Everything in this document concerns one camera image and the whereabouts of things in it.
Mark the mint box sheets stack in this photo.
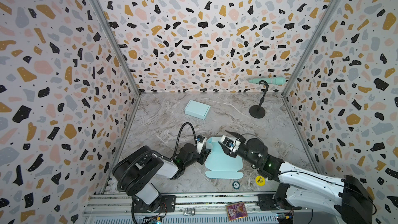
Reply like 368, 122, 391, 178
205, 137, 244, 179

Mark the mint paper box sheet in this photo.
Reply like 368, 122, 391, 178
184, 100, 210, 120

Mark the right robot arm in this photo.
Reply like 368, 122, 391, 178
219, 132, 377, 224

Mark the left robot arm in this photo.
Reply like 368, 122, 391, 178
112, 143, 211, 207

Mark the black round-base stand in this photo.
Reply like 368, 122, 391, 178
249, 80, 269, 119

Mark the dark round tape roll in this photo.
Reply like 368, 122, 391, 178
232, 181, 240, 189

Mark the yellow round sticker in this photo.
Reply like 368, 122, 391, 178
256, 176, 266, 187

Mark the purple snack packet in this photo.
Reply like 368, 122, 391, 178
226, 202, 248, 222

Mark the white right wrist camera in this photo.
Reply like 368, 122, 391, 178
221, 135, 241, 152

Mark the black corrugated left cable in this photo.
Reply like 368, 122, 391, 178
116, 122, 198, 192

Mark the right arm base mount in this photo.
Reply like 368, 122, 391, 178
257, 184, 302, 211

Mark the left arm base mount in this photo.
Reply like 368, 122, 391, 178
132, 195, 176, 214

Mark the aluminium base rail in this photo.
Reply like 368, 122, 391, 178
83, 191, 343, 224

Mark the aluminium corner post left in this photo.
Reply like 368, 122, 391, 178
89, 0, 141, 97

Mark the aluminium corner post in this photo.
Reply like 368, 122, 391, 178
282, 0, 341, 97
89, 0, 141, 97

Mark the aluminium corner post right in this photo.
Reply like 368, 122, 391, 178
282, 0, 341, 97

